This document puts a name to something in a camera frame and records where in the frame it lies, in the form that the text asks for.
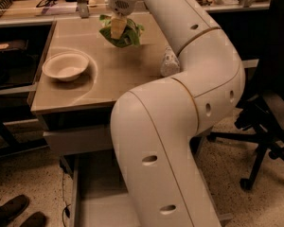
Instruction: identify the grey drawer cabinet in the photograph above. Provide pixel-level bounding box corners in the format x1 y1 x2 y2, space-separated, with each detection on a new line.
27 11 234 227

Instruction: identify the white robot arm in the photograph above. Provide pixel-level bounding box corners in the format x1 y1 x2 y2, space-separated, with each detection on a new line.
109 0 245 227

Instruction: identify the grey metal frame post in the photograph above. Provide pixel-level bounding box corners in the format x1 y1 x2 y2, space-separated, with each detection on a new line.
77 0 89 18

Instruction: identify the open grey middle drawer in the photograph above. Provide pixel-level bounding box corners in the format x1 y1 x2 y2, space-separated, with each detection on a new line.
68 142 234 227

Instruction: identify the right brown shoe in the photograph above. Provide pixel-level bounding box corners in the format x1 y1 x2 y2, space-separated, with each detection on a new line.
20 212 46 227

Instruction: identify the black floor cable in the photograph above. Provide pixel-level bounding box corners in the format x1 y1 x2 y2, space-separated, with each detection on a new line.
61 170 72 227

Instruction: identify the grey top drawer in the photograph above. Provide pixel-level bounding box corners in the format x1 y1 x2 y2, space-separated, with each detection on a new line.
44 125 113 156

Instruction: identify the white paper bowl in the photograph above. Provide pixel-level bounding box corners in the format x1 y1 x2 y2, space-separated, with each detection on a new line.
42 52 89 82

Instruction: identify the clear plastic water bottle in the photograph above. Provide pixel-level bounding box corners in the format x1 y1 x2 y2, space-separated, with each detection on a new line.
160 46 181 77

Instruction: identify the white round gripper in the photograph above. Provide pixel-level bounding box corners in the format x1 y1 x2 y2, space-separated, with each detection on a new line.
108 0 137 40

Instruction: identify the green rice chip bag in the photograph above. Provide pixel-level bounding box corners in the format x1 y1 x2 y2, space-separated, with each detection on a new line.
99 14 144 48

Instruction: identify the black office chair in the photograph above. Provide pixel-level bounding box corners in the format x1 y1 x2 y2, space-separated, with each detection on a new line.
207 0 284 190

